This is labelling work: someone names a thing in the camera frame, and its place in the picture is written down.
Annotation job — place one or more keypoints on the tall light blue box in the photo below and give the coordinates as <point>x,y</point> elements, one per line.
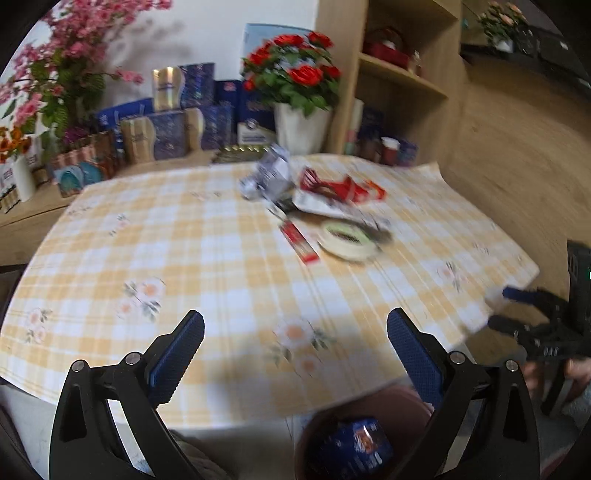
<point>258,37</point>

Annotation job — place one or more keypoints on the stack of pastel cups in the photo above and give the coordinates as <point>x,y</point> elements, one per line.
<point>355,129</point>

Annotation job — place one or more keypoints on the red rose plant white pot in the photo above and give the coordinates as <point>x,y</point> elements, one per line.
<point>300,129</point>

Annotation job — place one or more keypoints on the red paper cup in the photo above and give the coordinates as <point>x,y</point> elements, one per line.
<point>390,150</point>

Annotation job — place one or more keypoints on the orange flowers white vase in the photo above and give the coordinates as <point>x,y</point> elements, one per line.
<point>23,180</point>

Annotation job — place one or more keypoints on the person's fleece leg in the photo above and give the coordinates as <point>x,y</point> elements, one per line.
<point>579,408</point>
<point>194,457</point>

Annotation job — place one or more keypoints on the red cigarette pack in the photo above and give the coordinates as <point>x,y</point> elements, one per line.
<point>371,191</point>

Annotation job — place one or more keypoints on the red lighter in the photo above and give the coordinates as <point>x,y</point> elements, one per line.
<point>300,242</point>

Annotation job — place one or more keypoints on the blue and white box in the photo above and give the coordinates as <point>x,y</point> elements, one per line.
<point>254,127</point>

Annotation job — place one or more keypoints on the small blue box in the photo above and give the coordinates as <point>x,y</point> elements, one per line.
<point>407,152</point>

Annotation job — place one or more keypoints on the red gift basket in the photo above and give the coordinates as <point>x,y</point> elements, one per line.
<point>388,48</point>

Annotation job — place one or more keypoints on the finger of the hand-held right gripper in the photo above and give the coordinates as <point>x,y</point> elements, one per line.
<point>512,327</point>
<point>515,293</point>

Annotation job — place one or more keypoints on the beige tape roll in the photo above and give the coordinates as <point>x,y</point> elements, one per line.
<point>325,242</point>

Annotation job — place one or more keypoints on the yellow plaid tablecloth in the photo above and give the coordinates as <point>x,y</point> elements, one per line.
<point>207,258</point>

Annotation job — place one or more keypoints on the wooden shelf unit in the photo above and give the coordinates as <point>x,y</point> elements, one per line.
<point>337,55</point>

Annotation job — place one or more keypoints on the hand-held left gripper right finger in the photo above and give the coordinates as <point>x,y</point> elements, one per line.
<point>415,350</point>

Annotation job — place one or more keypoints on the white floral packet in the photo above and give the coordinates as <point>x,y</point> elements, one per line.
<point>318,206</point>

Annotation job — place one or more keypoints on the row of small bottles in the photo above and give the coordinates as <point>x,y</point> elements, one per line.
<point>9,201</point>

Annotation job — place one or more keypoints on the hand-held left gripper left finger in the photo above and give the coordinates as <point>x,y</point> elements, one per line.
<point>178,355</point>

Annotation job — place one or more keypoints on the person's right fleece leg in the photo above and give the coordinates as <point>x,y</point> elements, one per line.
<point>579,408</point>

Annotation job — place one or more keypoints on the glass perfume bottle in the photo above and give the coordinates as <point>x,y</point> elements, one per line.
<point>416,64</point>

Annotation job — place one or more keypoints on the silver wrapper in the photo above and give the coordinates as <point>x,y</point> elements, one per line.
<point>272,170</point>

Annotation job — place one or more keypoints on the black wall shelf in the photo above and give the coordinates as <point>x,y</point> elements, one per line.
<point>545,60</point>

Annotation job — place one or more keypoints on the gold and blue gift box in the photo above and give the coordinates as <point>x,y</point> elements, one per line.
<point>184,85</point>
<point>154,136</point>
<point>207,127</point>

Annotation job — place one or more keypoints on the dark blue shelf box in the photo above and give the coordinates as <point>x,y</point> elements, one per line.
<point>372,122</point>

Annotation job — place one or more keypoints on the brown plastic bin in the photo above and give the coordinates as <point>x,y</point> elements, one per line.
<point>314,438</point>

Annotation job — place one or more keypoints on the flat blue carton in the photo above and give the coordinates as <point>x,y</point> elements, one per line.
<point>124,113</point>

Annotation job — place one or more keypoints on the person's left fleece leg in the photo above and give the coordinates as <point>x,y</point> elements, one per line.
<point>194,457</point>

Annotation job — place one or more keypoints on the blue milk carton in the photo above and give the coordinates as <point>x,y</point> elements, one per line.
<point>364,438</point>

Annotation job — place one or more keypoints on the pink rose plant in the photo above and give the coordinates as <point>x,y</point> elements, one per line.
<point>501,23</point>

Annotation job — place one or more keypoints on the brown wavy basket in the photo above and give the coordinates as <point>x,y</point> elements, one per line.
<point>78,175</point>

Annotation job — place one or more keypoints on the person's right hand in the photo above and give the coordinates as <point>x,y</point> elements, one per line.
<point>579,371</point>

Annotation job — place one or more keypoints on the gold patterned tray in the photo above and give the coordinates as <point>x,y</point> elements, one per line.
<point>240,152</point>

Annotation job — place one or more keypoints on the pink blossom arrangement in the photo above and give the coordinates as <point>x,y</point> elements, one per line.
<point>69,60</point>

